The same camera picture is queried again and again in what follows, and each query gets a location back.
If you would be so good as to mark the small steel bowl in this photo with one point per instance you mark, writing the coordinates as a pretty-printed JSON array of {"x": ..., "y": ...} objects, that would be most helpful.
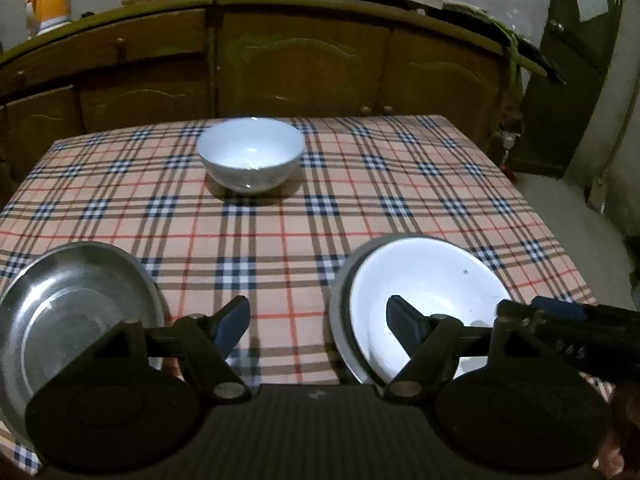
[{"x": 337, "y": 310}]

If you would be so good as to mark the deep white bowl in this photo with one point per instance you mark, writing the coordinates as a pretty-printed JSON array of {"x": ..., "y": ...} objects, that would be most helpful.
[{"x": 250, "y": 150}]

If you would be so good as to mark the shallow white bowl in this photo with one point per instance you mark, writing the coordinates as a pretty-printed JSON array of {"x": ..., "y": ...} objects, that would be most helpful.
[{"x": 435, "y": 280}]

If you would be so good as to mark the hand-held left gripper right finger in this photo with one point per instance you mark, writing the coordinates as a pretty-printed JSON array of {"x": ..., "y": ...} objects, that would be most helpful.
[{"x": 405, "y": 327}]

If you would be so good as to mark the long black object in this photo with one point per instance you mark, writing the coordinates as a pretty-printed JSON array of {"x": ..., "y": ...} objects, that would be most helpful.
[{"x": 535, "y": 55}]

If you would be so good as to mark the large steel plate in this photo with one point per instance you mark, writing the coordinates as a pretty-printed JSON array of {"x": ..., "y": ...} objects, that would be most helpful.
[{"x": 70, "y": 300}]

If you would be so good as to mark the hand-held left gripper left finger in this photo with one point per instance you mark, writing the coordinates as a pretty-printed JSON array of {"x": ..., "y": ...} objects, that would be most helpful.
[{"x": 231, "y": 327}]

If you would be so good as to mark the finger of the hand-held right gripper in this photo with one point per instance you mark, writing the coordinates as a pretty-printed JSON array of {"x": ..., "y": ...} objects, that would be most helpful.
[{"x": 590, "y": 335}]

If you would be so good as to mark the dark green door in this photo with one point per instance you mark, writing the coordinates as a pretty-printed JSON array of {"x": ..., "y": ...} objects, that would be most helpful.
[{"x": 565, "y": 85}]

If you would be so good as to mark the wooden cabinet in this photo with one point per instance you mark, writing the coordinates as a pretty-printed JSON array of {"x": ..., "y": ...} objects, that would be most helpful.
[{"x": 300, "y": 60}]

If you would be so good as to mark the green cloth strip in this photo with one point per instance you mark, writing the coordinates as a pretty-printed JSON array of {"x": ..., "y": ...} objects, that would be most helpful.
[{"x": 511, "y": 50}]

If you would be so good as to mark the plaid tablecloth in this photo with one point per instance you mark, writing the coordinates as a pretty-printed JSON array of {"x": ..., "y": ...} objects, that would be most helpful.
[{"x": 300, "y": 230}]

